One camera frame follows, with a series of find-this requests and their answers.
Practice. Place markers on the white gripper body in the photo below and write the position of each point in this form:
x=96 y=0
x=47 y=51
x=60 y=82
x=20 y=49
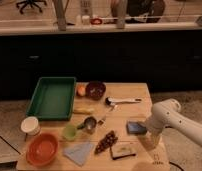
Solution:
x=155 y=139

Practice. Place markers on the blue sponge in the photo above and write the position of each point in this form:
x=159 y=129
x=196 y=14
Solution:
x=135 y=128

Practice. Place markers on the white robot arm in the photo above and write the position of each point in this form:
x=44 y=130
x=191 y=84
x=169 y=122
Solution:
x=167 y=112

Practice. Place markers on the dark purple bowl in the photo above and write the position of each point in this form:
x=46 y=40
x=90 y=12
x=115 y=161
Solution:
x=95 y=90

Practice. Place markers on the orange bowl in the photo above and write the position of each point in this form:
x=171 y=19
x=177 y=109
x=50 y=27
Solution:
x=42 y=149

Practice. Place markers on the metal measuring cup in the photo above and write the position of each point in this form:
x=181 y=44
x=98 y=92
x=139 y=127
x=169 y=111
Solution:
x=90 y=124

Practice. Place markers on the yellow banana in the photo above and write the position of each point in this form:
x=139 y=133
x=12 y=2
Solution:
x=81 y=110

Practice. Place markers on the blue cloth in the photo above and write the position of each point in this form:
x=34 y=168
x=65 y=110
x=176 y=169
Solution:
x=78 y=153

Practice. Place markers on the green measuring cup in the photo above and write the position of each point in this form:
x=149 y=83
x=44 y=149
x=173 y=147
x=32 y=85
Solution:
x=70 y=131

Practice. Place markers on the orange fruit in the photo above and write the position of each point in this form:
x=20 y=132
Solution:
x=81 y=90

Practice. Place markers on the green plastic tray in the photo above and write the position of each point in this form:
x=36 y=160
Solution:
x=53 y=98

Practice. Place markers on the white cup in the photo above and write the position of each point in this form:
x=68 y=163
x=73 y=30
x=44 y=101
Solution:
x=30 y=125

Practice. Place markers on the seated person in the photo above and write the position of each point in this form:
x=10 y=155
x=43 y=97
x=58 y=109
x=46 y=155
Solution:
x=154 y=9

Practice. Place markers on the red object on ledge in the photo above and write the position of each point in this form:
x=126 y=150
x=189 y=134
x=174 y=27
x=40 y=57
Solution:
x=96 y=21

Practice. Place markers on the black office chair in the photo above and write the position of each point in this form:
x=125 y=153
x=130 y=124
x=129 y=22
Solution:
x=32 y=3

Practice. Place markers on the white handled spoon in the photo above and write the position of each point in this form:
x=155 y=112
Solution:
x=115 y=101

